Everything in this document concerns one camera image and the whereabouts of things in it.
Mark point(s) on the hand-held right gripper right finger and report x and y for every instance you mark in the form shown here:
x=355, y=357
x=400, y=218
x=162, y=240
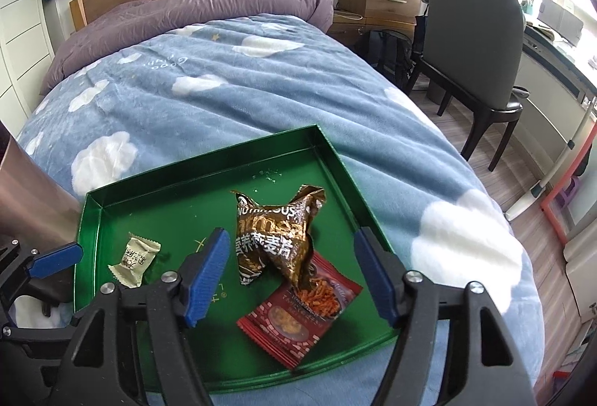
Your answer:
x=375, y=275

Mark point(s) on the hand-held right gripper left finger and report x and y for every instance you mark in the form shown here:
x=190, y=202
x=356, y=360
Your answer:
x=207, y=280

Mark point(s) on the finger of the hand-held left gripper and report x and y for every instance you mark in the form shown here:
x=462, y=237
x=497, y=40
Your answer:
x=46, y=301
x=56, y=259

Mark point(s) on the brown snack packet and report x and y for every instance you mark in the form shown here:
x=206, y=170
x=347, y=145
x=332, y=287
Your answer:
x=270, y=243

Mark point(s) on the beige candy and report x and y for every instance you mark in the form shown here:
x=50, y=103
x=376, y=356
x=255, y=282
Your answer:
x=133, y=259

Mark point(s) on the green tray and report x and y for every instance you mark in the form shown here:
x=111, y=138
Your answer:
x=186, y=201

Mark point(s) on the red brick-print snack packet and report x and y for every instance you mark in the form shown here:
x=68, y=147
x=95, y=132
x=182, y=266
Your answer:
x=289, y=322

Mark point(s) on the brown and black cylinder container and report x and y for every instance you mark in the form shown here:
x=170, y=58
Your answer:
x=28, y=201

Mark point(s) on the blue cloud-print blanket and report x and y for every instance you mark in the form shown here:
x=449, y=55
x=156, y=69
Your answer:
x=280, y=98

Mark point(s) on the purple stool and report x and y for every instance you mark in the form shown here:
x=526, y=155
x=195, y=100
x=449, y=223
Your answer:
x=569, y=194

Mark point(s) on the black backpack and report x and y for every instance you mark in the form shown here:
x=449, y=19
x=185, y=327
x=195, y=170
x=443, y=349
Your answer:
x=385, y=56

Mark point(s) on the white wardrobe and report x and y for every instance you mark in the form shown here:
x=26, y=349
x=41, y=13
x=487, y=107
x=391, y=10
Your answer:
x=18, y=38

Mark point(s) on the dark grey chair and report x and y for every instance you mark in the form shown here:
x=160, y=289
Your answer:
x=466, y=24

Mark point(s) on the white desk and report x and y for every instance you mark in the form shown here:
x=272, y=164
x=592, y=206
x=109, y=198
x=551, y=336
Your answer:
x=550, y=66

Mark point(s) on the grey box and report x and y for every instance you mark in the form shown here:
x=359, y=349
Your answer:
x=559, y=19

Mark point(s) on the red metal frame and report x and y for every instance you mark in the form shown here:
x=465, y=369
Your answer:
x=564, y=182

